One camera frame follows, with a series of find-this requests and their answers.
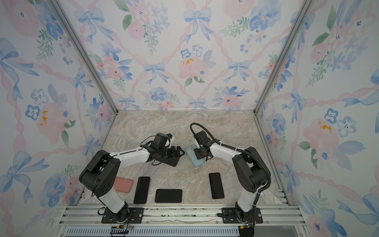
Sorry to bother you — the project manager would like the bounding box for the black smartphone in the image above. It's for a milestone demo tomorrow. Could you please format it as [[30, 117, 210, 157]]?
[[209, 172, 225, 199], [133, 176, 151, 204]]

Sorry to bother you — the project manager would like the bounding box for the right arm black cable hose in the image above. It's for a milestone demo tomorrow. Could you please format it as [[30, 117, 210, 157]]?
[[189, 122, 271, 190]]

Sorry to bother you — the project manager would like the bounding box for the aluminium rail frame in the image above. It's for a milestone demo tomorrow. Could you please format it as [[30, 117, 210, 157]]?
[[54, 204, 310, 237]]

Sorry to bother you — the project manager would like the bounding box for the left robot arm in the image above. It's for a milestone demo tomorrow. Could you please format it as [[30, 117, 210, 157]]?
[[79, 145, 185, 214]]

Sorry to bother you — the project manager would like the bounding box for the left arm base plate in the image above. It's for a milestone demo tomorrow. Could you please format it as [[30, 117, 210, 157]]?
[[101, 207, 144, 224]]

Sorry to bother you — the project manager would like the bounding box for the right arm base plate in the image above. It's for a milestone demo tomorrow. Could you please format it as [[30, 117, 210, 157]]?
[[217, 207, 263, 225]]

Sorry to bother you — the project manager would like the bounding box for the pink phone case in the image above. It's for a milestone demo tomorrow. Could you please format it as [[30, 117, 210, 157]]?
[[114, 177, 134, 193]]

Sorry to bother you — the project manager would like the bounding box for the black smartphone horizontal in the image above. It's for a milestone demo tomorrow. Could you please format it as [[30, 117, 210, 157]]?
[[155, 189, 183, 203]]

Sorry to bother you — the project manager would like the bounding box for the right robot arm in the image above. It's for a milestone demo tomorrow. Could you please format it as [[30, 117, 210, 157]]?
[[186, 142, 271, 220]]

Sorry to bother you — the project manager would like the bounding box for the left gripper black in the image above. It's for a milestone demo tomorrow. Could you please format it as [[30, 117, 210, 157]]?
[[159, 146, 186, 160]]

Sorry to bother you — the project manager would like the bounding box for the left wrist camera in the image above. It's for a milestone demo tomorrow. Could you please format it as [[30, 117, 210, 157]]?
[[151, 133, 174, 150]]

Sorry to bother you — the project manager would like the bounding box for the black phone case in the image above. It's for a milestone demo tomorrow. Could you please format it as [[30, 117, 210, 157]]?
[[156, 158, 180, 167]]

